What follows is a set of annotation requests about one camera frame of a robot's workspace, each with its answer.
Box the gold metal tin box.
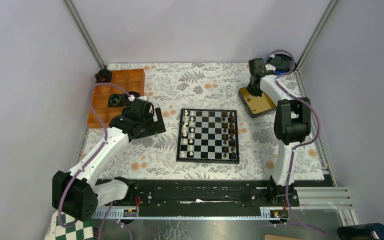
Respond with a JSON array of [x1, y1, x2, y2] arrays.
[[237, 87, 276, 120]]

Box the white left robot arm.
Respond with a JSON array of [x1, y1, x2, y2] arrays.
[[51, 98, 166, 222]]

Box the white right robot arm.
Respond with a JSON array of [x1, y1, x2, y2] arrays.
[[246, 58, 312, 187]]

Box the black white chess board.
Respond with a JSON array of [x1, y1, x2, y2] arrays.
[[176, 108, 240, 164]]

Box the dark chess pieces row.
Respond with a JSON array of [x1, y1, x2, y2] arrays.
[[221, 111, 237, 161]]

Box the green white rolled chess mat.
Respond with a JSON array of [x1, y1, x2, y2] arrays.
[[44, 211, 96, 240]]

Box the blue black cloth bundle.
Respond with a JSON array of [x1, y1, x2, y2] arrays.
[[266, 53, 296, 75]]

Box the dark rolled cloth in tray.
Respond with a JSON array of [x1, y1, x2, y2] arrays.
[[107, 93, 132, 108]]

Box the orange wooden divided tray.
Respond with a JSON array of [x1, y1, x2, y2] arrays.
[[87, 68, 145, 129]]

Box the floral white table mat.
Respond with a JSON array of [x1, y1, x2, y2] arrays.
[[76, 62, 325, 181]]

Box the dark rolled cloth corner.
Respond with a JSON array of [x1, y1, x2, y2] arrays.
[[94, 69, 113, 83]]

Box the dark cylinder bottle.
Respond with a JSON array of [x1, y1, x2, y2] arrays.
[[337, 223, 384, 240]]

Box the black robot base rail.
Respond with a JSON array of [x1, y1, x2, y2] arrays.
[[95, 178, 301, 218]]

